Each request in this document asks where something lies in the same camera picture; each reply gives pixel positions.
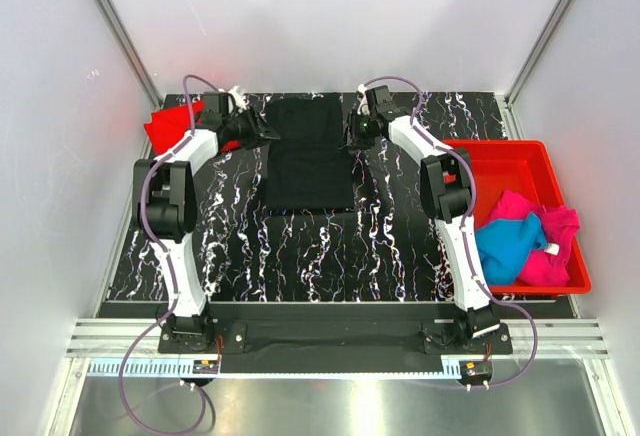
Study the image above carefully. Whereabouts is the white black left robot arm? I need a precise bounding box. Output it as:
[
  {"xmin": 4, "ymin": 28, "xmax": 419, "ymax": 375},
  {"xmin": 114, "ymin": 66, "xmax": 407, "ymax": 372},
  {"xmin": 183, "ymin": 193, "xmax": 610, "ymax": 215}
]
[{"xmin": 132, "ymin": 87, "xmax": 279, "ymax": 352}]

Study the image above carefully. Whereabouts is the aluminium frame post right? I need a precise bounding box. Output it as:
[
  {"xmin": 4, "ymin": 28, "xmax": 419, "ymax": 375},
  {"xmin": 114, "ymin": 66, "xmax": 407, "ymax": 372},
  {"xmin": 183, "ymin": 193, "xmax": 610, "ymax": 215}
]
[{"xmin": 504, "ymin": 0, "xmax": 575, "ymax": 108}]

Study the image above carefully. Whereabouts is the aluminium frame post left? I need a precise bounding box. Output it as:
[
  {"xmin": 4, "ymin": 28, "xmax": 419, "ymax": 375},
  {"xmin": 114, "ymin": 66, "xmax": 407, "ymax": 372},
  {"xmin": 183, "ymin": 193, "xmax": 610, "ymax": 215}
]
[{"xmin": 71, "ymin": 0, "xmax": 165, "ymax": 109}]

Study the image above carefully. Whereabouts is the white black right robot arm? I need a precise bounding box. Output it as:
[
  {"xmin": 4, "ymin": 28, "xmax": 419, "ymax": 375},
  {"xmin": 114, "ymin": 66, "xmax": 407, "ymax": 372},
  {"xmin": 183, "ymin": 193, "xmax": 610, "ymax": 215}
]
[{"xmin": 344, "ymin": 85, "xmax": 500, "ymax": 353}]

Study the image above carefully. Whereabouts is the folded red t shirt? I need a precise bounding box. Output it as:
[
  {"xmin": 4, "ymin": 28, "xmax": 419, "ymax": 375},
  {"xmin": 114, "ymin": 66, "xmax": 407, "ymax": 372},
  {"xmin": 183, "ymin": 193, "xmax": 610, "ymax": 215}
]
[{"xmin": 143, "ymin": 101, "xmax": 241, "ymax": 156}]

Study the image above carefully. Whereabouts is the pink t shirt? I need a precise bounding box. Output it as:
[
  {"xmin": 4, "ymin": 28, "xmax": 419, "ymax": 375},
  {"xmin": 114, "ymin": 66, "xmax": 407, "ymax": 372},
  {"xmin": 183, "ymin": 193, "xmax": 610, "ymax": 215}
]
[{"xmin": 476, "ymin": 190, "xmax": 580, "ymax": 287}]

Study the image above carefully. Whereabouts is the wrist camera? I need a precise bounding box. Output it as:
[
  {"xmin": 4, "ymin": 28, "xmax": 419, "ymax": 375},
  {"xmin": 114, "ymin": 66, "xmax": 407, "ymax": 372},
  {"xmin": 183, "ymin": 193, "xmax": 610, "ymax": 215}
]
[
  {"xmin": 356, "ymin": 84, "xmax": 371, "ymax": 116},
  {"xmin": 221, "ymin": 85, "xmax": 249, "ymax": 112}
]

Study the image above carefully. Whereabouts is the aluminium front rail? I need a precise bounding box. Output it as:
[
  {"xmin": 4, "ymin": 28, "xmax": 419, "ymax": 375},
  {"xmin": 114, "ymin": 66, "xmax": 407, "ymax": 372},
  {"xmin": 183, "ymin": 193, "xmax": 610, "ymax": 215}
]
[{"xmin": 66, "ymin": 318, "xmax": 608, "ymax": 359}]

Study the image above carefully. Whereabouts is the blue t shirt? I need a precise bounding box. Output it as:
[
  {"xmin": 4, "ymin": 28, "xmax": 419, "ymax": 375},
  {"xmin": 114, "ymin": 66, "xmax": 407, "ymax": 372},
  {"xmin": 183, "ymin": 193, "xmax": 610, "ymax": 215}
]
[{"xmin": 475, "ymin": 213, "xmax": 548, "ymax": 286}]

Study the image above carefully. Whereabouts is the aluminium frame post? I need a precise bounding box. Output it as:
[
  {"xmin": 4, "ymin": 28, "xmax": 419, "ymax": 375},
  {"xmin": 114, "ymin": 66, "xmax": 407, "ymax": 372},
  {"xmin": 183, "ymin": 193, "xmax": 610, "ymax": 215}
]
[
  {"xmin": 504, "ymin": 0, "xmax": 575, "ymax": 108},
  {"xmin": 71, "ymin": 0, "xmax": 165, "ymax": 109}
]

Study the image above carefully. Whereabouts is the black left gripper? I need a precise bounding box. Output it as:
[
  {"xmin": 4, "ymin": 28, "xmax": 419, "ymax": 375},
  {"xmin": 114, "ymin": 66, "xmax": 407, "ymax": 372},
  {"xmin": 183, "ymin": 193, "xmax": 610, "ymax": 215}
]
[{"xmin": 224, "ymin": 104, "xmax": 280, "ymax": 151}]

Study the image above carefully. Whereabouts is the black t shirt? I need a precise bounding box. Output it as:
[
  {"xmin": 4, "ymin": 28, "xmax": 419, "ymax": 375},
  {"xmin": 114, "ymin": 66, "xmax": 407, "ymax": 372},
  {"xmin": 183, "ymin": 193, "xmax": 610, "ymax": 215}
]
[{"xmin": 265, "ymin": 93, "xmax": 354, "ymax": 212}]

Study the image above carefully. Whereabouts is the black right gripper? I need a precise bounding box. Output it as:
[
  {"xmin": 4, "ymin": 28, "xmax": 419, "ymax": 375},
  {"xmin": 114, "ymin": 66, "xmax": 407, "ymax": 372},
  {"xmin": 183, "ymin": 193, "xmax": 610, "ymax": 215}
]
[{"xmin": 338, "ymin": 110, "xmax": 376, "ymax": 152}]

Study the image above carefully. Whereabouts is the white slotted cable duct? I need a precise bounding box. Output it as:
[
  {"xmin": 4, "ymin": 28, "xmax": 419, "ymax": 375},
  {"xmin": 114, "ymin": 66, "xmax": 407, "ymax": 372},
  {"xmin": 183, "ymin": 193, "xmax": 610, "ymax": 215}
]
[{"xmin": 87, "ymin": 357, "xmax": 462, "ymax": 381}]

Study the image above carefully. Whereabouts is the red plastic bin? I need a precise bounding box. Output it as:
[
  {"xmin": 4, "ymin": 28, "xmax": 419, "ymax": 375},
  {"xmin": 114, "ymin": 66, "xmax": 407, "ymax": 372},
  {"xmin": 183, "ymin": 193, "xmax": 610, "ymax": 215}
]
[{"xmin": 449, "ymin": 140, "xmax": 591, "ymax": 297}]

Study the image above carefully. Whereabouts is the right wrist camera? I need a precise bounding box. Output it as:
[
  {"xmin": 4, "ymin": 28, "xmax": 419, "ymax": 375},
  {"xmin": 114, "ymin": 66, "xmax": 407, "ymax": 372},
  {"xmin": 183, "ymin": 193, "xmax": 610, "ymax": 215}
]
[{"xmin": 356, "ymin": 84, "xmax": 371, "ymax": 116}]

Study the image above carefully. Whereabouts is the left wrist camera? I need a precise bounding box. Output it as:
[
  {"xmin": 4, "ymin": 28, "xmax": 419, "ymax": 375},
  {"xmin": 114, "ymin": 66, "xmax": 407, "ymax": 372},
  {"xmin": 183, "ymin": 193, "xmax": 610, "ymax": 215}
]
[{"xmin": 221, "ymin": 85, "xmax": 249, "ymax": 112}]

